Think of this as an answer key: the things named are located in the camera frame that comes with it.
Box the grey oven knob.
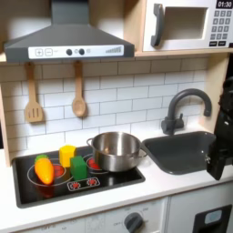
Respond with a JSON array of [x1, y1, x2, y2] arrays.
[[123, 211, 145, 233]]

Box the green block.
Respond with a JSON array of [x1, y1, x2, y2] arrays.
[[69, 155, 88, 181]]

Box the black stove top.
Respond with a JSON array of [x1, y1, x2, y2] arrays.
[[12, 145, 147, 209]]

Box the orange toy carrot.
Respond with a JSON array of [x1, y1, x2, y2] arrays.
[[34, 154, 56, 186]]

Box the dark grey sink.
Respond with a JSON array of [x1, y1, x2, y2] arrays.
[[141, 130, 233, 176]]

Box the yellow block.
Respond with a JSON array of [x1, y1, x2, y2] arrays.
[[58, 144, 77, 168]]

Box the wooden spoon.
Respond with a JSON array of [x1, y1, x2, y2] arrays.
[[71, 60, 88, 118]]

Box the steel pot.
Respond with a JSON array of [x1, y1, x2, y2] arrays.
[[86, 131, 148, 173]]

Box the black cabinet door panel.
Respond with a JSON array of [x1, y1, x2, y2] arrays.
[[192, 204, 233, 233]]

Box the wooden shelf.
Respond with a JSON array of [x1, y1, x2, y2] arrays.
[[134, 47, 233, 58]]

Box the white toy microwave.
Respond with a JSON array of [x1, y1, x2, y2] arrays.
[[142, 0, 233, 53]]

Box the dark grey tap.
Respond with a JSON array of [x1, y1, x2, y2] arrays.
[[160, 87, 213, 136]]

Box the grey range hood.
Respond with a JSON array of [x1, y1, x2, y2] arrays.
[[3, 0, 136, 64]]

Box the wooden slotted spatula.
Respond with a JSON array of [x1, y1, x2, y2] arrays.
[[23, 62, 45, 124]]

